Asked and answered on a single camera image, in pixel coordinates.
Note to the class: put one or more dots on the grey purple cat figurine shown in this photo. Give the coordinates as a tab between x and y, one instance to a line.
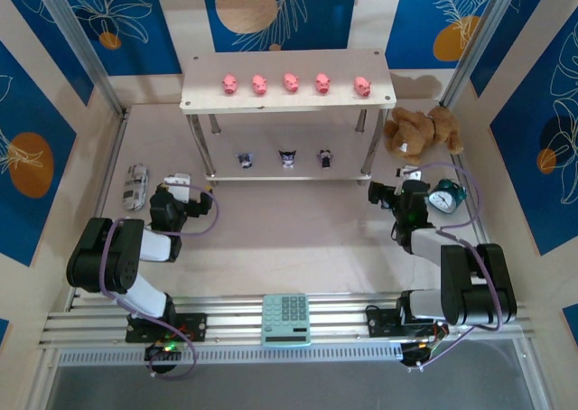
245	160

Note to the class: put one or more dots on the black winged figurine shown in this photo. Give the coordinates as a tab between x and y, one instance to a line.
324	158

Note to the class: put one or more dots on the pink plastic pig toy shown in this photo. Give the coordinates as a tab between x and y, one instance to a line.
362	86
322	83
229	85
258	85
291	82

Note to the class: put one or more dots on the black hooded figurine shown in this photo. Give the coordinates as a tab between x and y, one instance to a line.
287	158

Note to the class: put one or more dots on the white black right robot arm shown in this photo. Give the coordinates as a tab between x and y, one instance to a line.
478	283

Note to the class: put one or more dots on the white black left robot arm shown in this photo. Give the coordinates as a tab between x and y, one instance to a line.
113	256

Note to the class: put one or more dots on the white two-tier shelf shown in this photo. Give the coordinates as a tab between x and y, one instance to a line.
289	62

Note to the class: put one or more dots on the silver toy car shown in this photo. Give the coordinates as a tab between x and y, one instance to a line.
135	188

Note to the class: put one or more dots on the green alarm clock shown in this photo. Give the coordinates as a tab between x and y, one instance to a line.
444	198

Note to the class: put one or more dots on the brown teddy bear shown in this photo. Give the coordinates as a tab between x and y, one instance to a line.
420	132

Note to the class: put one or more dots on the black controller board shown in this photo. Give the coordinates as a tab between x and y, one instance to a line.
415	355
158	353

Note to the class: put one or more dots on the mint green calculator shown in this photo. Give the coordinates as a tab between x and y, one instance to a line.
286	319

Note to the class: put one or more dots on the grey metal panel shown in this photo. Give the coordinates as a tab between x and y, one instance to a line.
289	387

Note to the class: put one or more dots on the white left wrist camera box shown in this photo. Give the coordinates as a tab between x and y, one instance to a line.
177	185

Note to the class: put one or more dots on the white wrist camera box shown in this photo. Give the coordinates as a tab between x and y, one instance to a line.
177	185
408	173

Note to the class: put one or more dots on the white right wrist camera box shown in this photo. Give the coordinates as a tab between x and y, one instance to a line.
408	173

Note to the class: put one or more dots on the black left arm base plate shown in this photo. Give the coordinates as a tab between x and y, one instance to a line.
194	326

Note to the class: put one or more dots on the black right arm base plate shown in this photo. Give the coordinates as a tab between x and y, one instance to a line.
381	322

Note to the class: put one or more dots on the aluminium rail base frame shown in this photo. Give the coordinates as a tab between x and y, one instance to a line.
338	313

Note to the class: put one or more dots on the aluminium frame post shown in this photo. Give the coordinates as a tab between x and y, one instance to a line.
477	44
82	44

